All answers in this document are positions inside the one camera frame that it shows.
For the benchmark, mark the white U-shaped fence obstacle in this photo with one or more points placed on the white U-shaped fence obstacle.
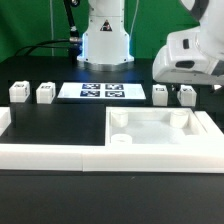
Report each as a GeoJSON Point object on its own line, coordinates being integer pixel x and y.
{"type": "Point", "coordinates": [203, 154]}

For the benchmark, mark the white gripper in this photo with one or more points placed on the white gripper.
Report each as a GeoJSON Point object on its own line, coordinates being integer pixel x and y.
{"type": "Point", "coordinates": [182, 61]}

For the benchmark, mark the white AprilTag base sheet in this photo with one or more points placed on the white AprilTag base sheet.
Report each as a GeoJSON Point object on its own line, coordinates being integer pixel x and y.
{"type": "Point", "coordinates": [74, 90]}

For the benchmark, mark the white square tabletop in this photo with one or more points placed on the white square tabletop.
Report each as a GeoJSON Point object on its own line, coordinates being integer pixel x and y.
{"type": "Point", "coordinates": [138, 126]}

